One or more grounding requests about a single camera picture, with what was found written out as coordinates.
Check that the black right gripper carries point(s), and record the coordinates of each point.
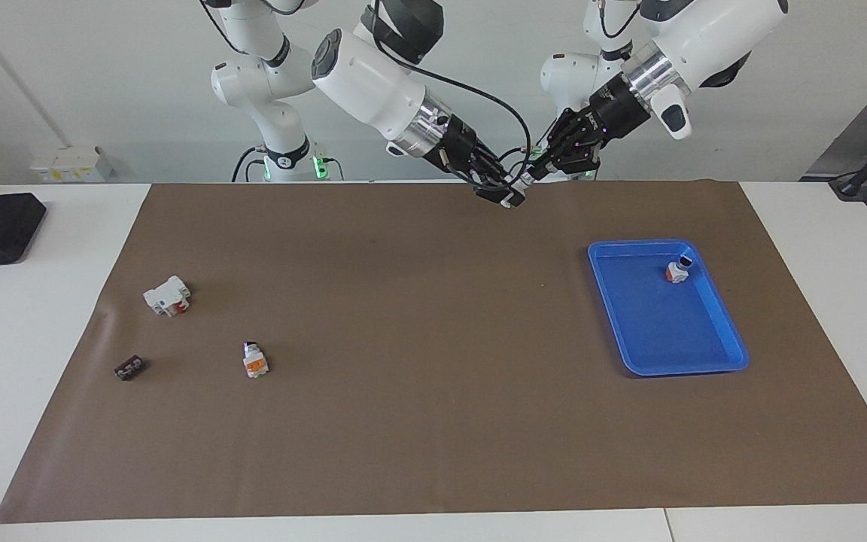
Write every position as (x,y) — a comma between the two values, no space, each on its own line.
(467,154)

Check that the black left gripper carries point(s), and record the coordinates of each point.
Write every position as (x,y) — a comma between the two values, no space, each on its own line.
(618,109)

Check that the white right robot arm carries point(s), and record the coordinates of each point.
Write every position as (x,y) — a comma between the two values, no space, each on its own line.
(373,83)

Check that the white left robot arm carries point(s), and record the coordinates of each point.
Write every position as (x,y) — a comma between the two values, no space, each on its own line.
(704,38)

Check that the brown paper table mat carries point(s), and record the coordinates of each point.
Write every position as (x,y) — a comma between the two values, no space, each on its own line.
(418,376)

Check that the blue plastic tray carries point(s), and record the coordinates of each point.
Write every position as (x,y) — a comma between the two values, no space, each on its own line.
(667,331)

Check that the white red circuit breaker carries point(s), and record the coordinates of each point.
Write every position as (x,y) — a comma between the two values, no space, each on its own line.
(162,295)

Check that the small dark brown component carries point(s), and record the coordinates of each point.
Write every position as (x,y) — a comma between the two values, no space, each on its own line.
(129,369)

